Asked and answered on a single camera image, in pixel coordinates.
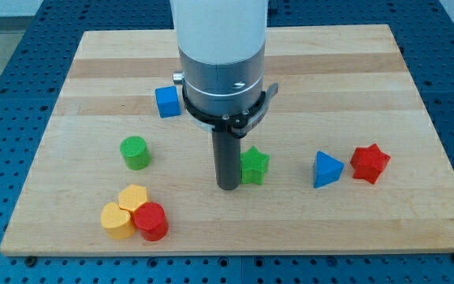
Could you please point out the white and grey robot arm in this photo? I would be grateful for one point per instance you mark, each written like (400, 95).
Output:
(221, 45)

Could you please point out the green star block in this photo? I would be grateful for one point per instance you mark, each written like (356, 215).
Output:
(254, 166)

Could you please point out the red star block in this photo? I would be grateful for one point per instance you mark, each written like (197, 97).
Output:
(369, 163)

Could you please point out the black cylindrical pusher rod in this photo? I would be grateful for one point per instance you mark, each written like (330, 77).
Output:
(226, 160)

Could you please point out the blue cube block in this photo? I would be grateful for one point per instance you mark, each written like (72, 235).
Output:
(167, 102)

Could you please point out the green cylinder block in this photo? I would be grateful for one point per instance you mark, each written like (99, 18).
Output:
(135, 152)

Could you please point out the blue triangle block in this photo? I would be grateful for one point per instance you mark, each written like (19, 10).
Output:
(326, 169)

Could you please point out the red cylinder block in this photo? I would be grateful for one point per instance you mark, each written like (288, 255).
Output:
(150, 218)

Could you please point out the yellow hexagon block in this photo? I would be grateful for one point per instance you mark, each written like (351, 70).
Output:
(132, 197)

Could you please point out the wooden board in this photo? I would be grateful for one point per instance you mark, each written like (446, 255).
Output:
(340, 88)

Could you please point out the yellow heart block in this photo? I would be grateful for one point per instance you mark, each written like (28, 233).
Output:
(116, 222)

